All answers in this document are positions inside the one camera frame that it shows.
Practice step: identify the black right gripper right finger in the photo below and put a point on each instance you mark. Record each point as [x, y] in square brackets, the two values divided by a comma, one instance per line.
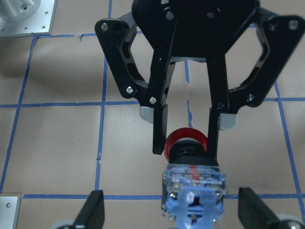
[253, 213]

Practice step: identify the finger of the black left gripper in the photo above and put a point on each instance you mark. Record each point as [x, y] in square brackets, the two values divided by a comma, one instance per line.
[115, 37]

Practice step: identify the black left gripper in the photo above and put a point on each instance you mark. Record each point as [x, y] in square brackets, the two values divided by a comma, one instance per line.
[213, 26]

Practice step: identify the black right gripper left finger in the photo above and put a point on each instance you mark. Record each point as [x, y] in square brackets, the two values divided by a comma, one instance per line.
[92, 214]

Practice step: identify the red emergency push button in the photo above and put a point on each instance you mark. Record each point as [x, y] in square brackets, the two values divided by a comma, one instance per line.
[193, 183]

